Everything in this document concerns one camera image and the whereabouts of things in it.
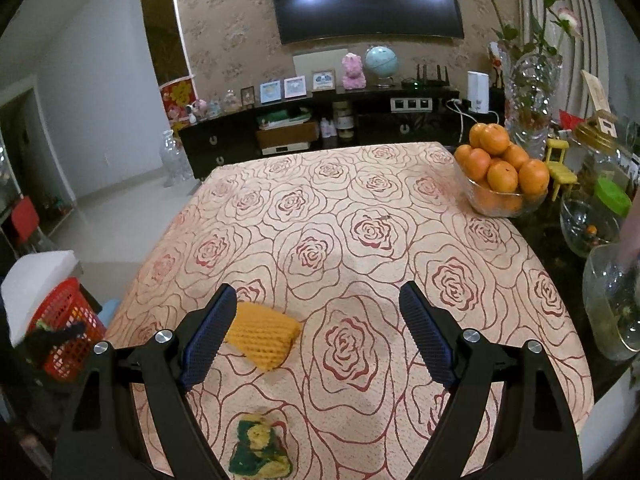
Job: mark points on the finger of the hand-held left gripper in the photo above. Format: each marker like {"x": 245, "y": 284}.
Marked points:
{"x": 57, "y": 342}

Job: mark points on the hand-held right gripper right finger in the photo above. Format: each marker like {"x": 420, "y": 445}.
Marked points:
{"x": 427, "y": 335}

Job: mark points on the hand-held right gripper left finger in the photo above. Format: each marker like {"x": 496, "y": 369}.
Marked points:
{"x": 207, "y": 340}

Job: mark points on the red plastic mesh basket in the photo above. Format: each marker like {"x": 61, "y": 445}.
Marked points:
{"x": 60, "y": 300}

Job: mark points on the yellow foam fruit net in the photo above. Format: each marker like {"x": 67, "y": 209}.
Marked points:
{"x": 265, "y": 335}

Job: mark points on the light blue plastic stool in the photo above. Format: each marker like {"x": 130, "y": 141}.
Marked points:
{"x": 109, "y": 315}

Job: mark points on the green yellow crumpled wrapper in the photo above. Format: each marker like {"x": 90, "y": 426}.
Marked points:
{"x": 260, "y": 445}

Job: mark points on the red chair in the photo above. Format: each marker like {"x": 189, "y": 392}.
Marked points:
{"x": 25, "y": 215}

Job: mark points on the colourful floor toys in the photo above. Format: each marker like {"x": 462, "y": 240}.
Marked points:
{"x": 56, "y": 207}

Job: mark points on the glass fruit bowl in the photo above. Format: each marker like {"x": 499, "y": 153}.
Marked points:
{"x": 505, "y": 207}

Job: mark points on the rose patterned tablecloth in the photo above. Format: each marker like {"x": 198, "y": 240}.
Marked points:
{"x": 350, "y": 185}

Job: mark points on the round glass fishbowl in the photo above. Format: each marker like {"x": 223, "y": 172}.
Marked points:
{"x": 575, "y": 240}

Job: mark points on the bowl of oranges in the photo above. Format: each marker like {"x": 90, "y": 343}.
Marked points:
{"x": 500, "y": 175}

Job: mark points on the large clear glass bowl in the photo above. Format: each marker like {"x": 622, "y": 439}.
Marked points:
{"x": 605, "y": 310}

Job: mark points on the clear plastic water jug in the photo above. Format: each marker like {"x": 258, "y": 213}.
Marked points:
{"x": 175, "y": 160}

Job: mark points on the dark wooden television cabinet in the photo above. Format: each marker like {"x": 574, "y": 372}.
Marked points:
{"x": 200, "y": 145}

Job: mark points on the white set-top box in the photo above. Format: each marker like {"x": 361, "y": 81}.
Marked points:
{"x": 286, "y": 149}

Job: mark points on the pale pink blurred object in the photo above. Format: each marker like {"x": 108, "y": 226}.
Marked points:
{"x": 631, "y": 240}

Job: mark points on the yellow miniature chair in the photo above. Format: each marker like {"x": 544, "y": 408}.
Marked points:
{"x": 557, "y": 147}

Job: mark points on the small pale bottle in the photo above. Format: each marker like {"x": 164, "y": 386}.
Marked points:
{"x": 327, "y": 128}

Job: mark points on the small glass dome ornament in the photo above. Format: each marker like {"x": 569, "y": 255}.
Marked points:
{"x": 214, "y": 110}

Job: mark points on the cream round container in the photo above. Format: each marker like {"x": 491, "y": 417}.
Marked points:
{"x": 344, "y": 120}

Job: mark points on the small pink figurine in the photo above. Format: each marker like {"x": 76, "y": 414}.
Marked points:
{"x": 201, "y": 108}

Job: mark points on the white socket strip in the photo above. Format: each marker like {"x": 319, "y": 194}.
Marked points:
{"x": 412, "y": 103}

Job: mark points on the green lid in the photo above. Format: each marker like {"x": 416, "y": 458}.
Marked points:
{"x": 612, "y": 195}

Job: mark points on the green and white packets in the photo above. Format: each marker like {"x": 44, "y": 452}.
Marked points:
{"x": 285, "y": 120}

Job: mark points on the large glass dome ornament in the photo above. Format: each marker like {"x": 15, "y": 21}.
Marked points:
{"x": 231, "y": 101}

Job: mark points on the red festive poster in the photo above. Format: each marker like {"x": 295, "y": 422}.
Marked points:
{"x": 177, "y": 95}

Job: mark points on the white upright device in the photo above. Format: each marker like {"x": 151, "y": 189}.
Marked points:
{"x": 478, "y": 92}

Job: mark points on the black router with antennas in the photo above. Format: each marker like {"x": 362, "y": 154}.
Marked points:
{"x": 425, "y": 82}

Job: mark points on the red paper item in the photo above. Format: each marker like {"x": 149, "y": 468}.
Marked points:
{"x": 570, "y": 121}

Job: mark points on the tall cut glass vase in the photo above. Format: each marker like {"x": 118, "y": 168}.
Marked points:
{"x": 532, "y": 100}

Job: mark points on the glass jar gold lid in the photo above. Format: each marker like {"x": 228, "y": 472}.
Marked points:
{"x": 595, "y": 132}

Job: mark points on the pink plush toy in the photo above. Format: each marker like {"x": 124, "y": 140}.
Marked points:
{"x": 354, "y": 72}

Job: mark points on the white and red ornament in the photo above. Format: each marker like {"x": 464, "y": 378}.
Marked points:
{"x": 496, "y": 65}

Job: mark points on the light blue globe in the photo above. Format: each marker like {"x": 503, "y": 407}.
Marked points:
{"x": 381, "y": 60}

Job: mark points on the wooden house ornament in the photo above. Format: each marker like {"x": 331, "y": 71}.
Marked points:
{"x": 597, "y": 92}

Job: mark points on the glass vase with roses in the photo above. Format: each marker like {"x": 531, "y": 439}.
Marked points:
{"x": 585, "y": 20}

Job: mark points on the small white camera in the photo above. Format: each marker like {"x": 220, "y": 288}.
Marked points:
{"x": 190, "y": 115}

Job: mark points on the dark picture frame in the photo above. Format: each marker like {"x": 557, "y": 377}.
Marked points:
{"x": 248, "y": 97}

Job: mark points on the small white picture frame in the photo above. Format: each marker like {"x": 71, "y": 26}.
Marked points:
{"x": 323, "y": 80}

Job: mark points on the white wall panel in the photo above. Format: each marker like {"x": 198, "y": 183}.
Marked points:
{"x": 320, "y": 70}

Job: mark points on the black wall television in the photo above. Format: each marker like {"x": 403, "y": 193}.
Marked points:
{"x": 365, "y": 10}

